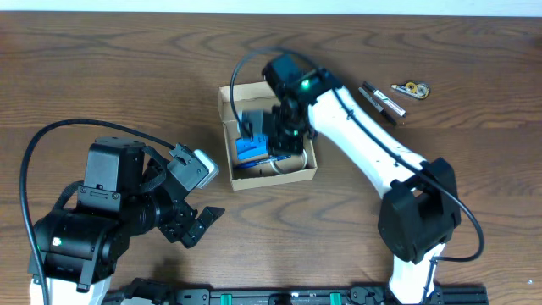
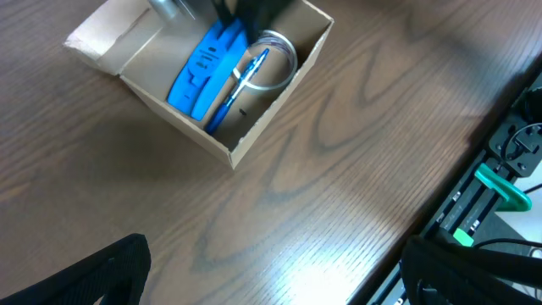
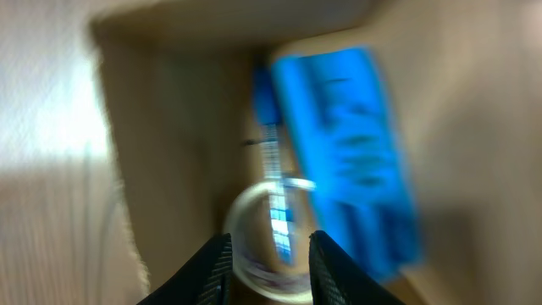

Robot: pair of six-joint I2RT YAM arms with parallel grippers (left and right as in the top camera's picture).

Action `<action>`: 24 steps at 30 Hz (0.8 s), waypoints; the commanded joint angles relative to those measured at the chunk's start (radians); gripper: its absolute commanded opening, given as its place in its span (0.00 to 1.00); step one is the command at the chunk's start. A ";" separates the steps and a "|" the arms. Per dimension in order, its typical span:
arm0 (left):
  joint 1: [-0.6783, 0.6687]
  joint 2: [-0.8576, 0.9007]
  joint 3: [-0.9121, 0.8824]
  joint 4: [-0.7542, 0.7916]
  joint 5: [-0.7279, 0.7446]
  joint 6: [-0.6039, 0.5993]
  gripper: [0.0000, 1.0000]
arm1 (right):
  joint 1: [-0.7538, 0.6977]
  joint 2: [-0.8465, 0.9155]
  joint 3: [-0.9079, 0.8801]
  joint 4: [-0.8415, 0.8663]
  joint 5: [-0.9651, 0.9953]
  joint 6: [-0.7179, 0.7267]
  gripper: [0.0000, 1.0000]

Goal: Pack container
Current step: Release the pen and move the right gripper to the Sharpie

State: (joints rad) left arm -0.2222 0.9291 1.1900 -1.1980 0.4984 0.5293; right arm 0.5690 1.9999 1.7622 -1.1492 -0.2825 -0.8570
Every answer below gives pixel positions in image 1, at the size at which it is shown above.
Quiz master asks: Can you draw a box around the brown cardboard box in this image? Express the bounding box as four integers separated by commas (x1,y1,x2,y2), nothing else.
218,81,318,191

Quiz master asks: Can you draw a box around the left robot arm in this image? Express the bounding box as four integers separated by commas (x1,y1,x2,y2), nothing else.
35,137,224,304

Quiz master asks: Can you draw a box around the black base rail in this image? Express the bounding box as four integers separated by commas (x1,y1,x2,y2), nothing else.
101,277,490,305

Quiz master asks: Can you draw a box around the grey Sharpie marker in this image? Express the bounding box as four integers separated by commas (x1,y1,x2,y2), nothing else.
358,87,397,126

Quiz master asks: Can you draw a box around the blue ballpoint pen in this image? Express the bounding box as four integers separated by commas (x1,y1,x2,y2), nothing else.
234,155,291,169

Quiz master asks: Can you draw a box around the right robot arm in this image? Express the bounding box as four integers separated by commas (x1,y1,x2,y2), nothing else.
262,55,461,304

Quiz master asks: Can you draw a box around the white Toyo whiteboard marker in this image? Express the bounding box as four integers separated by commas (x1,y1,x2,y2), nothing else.
362,81,407,118

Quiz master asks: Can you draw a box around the correction tape dispenser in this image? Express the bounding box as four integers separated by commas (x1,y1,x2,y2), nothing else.
390,81,430,100

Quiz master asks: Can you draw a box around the white tape roll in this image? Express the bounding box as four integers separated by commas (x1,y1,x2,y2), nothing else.
269,149,308,175

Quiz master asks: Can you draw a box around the blue plastic case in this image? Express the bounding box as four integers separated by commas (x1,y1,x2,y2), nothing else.
235,134,268,160

